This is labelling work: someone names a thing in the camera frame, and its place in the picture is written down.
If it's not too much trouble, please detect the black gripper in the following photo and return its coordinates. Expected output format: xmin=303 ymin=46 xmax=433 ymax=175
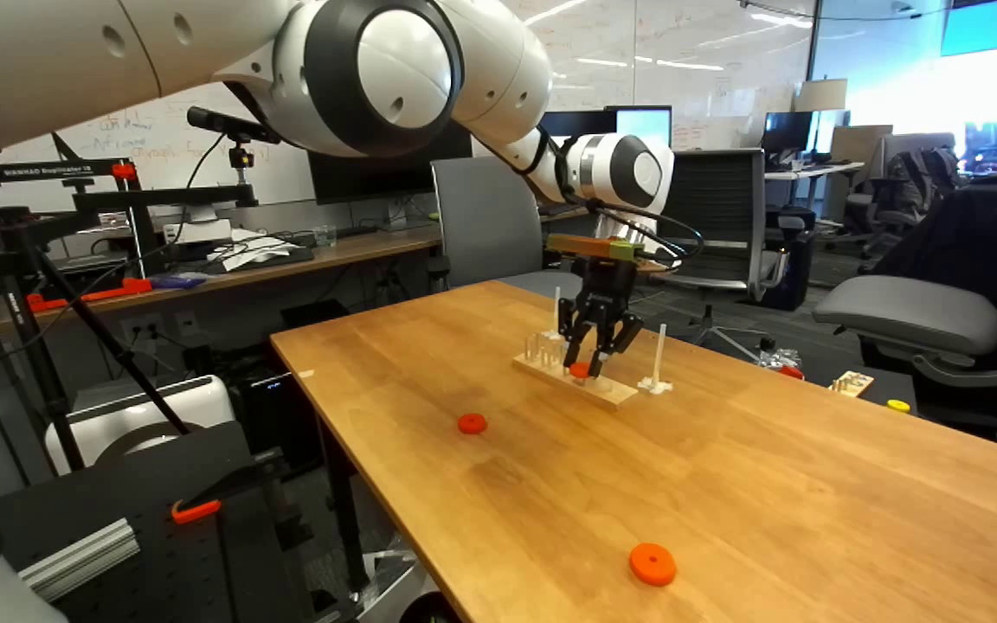
xmin=557 ymin=259 xmax=645 ymax=378

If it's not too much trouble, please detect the orange disc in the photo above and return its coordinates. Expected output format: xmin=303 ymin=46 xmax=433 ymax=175
xmin=625 ymin=543 xmax=678 ymax=589
xmin=458 ymin=412 xmax=488 ymax=436
xmin=566 ymin=364 xmax=590 ymax=379

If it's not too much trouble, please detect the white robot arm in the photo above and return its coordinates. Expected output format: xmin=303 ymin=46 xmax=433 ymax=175
xmin=0 ymin=0 xmax=670 ymax=210

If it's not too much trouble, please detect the wooden peg board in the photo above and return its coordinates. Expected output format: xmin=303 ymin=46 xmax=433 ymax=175
xmin=511 ymin=353 xmax=637 ymax=405

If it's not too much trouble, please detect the grey chair at desk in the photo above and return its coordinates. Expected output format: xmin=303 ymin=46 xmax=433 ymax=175
xmin=428 ymin=157 xmax=582 ymax=299

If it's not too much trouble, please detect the black mesh office chair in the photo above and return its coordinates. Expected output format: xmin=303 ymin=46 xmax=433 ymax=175
xmin=657 ymin=147 xmax=765 ymax=293

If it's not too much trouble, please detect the grey office chair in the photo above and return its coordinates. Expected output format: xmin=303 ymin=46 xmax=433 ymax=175
xmin=812 ymin=188 xmax=997 ymax=394

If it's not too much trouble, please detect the wrist camera wooden mount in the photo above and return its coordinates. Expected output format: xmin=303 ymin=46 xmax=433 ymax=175
xmin=544 ymin=233 xmax=670 ymax=272

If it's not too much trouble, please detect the black camera tripod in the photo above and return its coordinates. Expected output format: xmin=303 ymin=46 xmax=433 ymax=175
xmin=0 ymin=159 xmax=255 ymax=436

